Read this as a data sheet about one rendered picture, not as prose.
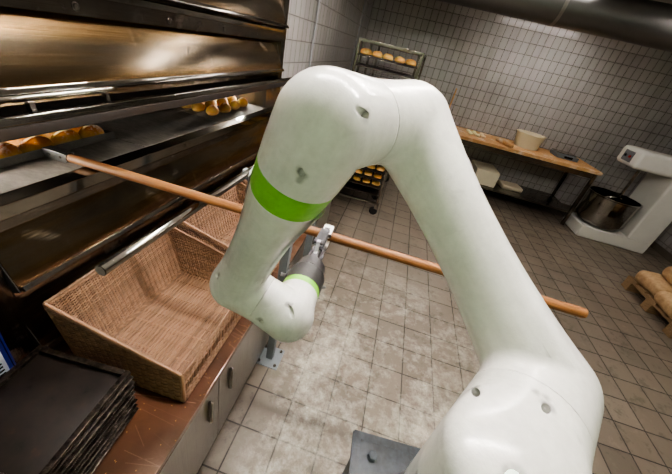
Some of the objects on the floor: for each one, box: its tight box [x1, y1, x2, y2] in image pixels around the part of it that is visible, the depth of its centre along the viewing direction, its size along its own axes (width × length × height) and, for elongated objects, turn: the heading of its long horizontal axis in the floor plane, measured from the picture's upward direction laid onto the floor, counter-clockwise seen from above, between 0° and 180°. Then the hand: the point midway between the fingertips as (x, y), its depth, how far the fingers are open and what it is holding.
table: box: [456, 126, 603, 225], centre depth 501 cm, size 220×80×90 cm, turn 57°
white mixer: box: [562, 145, 672, 254], centre depth 440 cm, size 100×66×132 cm, turn 57°
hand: (326, 235), depth 96 cm, fingers closed on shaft, 3 cm apart
